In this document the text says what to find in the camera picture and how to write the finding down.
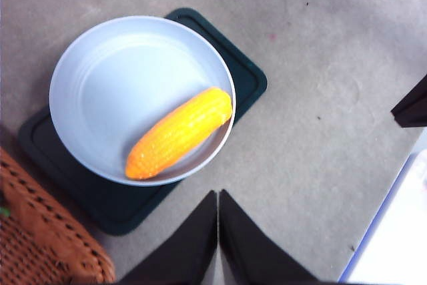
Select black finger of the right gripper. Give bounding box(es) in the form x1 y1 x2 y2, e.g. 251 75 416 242
390 74 427 129

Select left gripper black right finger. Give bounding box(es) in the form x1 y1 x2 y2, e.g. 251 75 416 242
218 188 323 285

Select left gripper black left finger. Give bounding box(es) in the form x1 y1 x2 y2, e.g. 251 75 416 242
116 190 218 285

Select yellow corn cob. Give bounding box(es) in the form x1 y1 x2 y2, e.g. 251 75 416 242
125 86 234 180

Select blue round plate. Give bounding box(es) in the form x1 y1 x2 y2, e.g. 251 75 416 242
49 15 237 188

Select brown wicker basket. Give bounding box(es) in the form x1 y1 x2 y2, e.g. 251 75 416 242
0 146 117 285

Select black rectangular tray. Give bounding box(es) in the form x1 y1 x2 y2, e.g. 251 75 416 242
18 7 268 236

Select white panel with blue edge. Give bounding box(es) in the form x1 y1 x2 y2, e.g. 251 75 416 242
338 150 427 282

